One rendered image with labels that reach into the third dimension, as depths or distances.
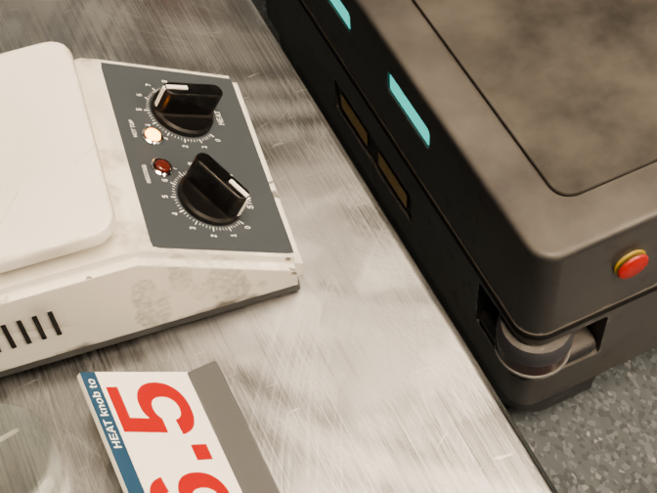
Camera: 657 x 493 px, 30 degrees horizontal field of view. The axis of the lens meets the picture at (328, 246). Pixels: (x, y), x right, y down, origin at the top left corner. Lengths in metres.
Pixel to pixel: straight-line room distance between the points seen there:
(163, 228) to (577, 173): 0.64
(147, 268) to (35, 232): 0.05
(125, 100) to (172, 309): 0.11
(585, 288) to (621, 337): 0.16
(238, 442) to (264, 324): 0.06
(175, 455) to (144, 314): 0.07
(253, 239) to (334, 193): 0.08
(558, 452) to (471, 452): 0.84
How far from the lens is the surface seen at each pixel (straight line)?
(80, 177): 0.55
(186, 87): 0.60
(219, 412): 0.57
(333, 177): 0.64
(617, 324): 1.27
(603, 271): 1.15
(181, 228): 0.56
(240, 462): 0.56
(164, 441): 0.55
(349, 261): 0.61
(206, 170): 0.57
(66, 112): 0.57
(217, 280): 0.57
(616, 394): 1.44
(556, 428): 1.41
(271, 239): 0.58
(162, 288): 0.56
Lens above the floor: 1.26
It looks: 56 degrees down
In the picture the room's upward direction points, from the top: 5 degrees counter-clockwise
